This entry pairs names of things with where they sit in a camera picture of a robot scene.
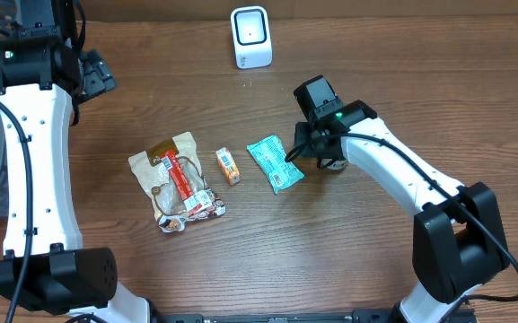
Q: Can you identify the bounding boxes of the teal tissue packet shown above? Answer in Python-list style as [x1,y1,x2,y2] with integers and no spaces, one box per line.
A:
[247,135,304,194]

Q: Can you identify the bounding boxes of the small orange box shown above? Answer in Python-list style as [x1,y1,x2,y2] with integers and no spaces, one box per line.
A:
[215,147,241,186]

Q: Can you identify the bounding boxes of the beige red snack bag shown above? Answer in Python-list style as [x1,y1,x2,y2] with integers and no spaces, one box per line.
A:
[128,132,226,233]

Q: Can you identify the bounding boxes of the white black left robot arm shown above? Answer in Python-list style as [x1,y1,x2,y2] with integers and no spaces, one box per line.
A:
[0,1,156,322]

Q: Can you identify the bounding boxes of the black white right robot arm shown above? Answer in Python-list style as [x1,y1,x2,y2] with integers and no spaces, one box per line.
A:
[286,75,511,322]

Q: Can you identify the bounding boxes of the white barcode scanner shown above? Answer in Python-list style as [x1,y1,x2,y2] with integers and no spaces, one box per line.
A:
[230,5,273,69]

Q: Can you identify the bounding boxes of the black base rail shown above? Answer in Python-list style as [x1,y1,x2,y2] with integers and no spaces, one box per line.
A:
[150,309,478,323]

